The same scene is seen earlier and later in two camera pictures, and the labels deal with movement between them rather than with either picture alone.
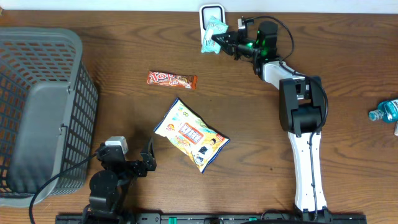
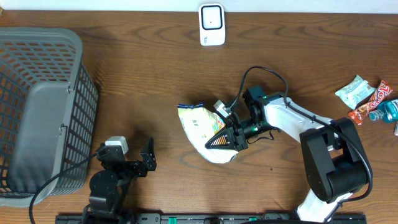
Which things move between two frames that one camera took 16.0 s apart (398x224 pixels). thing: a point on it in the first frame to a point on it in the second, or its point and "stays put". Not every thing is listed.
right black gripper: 229,44 to 228,142
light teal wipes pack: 214,27 to 356,93
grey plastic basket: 48,111 stays put
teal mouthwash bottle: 387,110 stays put
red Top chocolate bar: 163,78 to 382,90
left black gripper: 150,162 stays put
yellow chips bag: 199,140 to 200,125
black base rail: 306,218 stays put
